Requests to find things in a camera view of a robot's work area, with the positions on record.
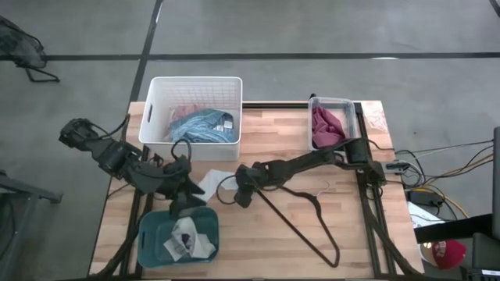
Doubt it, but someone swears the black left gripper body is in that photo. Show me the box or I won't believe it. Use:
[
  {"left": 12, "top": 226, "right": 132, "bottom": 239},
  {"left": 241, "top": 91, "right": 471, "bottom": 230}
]
[{"left": 158, "top": 154, "right": 195, "bottom": 208}]

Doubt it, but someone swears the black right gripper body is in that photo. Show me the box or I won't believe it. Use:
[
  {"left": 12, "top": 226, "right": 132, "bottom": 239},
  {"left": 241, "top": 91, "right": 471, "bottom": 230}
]
[{"left": 233, "top": 162, "right": 270, "bottom": 196}]

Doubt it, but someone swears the white striped sock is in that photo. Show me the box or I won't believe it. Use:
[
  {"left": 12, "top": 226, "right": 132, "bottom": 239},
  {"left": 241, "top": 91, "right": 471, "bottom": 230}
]
[{"left": 171, "top": 216, "right": 200, "bottom": 245}]

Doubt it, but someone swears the grey sock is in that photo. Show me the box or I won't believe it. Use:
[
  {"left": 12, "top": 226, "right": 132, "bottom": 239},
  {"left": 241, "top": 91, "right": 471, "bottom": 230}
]
[{"left": 162, "top": 233, "right": 217, "bottom": 261}]

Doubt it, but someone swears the blue striped cloth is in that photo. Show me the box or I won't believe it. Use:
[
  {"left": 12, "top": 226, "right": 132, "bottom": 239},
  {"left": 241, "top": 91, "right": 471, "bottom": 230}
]
[{"left": 168, "top": 108, "right": 238, "bottom": 144}]

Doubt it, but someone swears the black clothes hanger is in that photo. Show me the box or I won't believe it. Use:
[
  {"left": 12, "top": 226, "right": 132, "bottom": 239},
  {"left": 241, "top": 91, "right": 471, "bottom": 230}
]
[{"left": 255, "top": 180, "right": 341, "bottom": 269}]

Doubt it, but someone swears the maroon cloth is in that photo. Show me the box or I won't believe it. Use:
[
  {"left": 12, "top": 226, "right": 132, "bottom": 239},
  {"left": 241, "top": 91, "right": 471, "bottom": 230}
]
[{"left": 311, "top": 105, "right": 348, "bottom": 149}]

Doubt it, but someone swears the white plastic basket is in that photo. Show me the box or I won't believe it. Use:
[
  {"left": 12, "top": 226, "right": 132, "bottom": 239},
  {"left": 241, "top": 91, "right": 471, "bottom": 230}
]
[{"left": 138, "top": 76, "right": 244, "bottom": 162}]

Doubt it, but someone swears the teal plastic bin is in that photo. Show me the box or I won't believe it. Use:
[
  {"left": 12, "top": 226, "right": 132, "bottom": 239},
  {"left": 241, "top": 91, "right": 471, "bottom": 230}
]
[{"left": 136, "top": 205, "right": 220, "bottom": 269}]

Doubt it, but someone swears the clear plastic container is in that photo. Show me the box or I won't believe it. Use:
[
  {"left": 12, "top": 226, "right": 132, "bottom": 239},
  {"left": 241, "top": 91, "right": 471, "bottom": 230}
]
[{"left": 307, "top": 96, "right": 361, "bottom": 152}]

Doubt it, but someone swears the clear plastic bag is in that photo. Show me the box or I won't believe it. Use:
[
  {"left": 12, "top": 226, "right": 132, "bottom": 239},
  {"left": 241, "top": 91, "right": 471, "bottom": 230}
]
[{"left": 361, "top": 101, "right": 391, "bottom": 133}]

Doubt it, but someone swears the grey metal table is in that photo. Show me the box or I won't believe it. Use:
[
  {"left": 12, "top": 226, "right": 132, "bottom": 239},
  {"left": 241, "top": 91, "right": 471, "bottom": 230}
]
[{"left": 0, "top": 169, "right": 64, "bottom": 281}]

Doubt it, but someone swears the white paper sheet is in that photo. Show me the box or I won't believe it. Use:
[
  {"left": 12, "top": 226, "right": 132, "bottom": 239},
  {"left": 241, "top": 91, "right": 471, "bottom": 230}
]
[{"left": 407, "top": 201, "right": 446, "bottom": 229}]

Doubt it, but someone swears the black power adapter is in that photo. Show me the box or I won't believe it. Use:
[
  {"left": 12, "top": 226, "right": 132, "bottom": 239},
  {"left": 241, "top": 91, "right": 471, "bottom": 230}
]
[{"left": 409, "top": 190, "right": 445, "bottom": 208}]

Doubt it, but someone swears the black desk bar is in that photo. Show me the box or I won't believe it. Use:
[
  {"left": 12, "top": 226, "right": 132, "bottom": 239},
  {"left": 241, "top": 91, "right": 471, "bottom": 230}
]
[{"left": 413, "top": 213, "right": 494, "bottom": 244}]

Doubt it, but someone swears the red and white cap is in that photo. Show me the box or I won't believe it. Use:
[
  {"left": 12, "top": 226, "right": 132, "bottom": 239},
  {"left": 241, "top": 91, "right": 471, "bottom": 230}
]
[{"left": 420, "top": 240, "right": 468, "bottom": 272}]

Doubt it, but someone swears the black frame rail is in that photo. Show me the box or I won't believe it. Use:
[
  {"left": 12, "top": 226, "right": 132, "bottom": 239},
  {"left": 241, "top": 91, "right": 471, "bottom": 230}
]
[
  {"left": 119, "top": 144, "right": 157, "bottom": 279},
  {"left": 353, "top": 101, "right": 394, "bottom": 279},
  {"left": 241, "top": 100, "right": 363, "bottom": 109}
]

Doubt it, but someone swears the yellow cable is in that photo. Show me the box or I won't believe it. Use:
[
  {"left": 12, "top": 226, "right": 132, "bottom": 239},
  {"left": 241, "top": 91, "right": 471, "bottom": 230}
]
[{"left": 412, "top": 187, "right": 470, "bottom": 219}]

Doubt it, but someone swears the thin black cable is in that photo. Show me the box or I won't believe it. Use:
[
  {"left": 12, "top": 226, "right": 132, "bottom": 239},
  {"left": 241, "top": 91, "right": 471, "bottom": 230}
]
[{"left": 394, "top": 139, "right": 495, "bottom": 157}]

